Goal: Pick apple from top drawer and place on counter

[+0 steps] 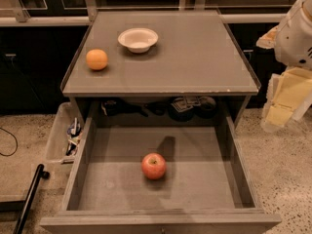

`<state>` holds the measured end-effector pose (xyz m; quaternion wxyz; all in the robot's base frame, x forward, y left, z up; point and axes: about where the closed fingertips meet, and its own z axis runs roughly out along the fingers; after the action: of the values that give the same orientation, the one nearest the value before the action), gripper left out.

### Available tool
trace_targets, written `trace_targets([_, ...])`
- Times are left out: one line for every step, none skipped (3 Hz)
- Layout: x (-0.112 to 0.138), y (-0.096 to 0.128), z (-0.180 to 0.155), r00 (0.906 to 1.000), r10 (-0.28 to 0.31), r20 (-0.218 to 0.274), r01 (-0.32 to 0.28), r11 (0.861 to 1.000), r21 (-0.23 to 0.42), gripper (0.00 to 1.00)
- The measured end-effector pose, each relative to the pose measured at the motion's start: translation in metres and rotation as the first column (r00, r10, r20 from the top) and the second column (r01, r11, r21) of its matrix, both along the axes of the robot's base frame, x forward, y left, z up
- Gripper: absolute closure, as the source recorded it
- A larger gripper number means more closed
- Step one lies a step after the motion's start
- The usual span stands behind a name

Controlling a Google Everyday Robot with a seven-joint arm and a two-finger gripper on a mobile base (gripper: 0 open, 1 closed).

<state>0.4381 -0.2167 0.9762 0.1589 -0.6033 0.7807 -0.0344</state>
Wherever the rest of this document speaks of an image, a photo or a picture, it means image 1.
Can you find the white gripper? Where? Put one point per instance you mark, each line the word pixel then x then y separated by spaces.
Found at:
pixel 293 42

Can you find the black pole stand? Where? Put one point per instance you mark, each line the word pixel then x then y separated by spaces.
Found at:
pixel 40 173

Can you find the clear plastic bin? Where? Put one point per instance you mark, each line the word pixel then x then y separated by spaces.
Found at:
pixel 65 135

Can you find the white bowl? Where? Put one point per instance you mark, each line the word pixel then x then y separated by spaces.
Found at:
pixel 138 40

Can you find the red apple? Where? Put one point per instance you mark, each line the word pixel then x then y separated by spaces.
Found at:
pixel 153 166

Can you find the grey open top drawer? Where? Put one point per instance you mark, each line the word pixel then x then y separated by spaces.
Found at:
pixel 206 188

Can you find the dark clutter inside cabinet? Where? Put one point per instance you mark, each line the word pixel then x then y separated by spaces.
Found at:
pixel 181 109

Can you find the orange fruit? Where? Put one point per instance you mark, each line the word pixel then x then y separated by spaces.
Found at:
pixel 96 59

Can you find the grey cabinet counter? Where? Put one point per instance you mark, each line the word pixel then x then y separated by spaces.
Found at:
pixel 196 54

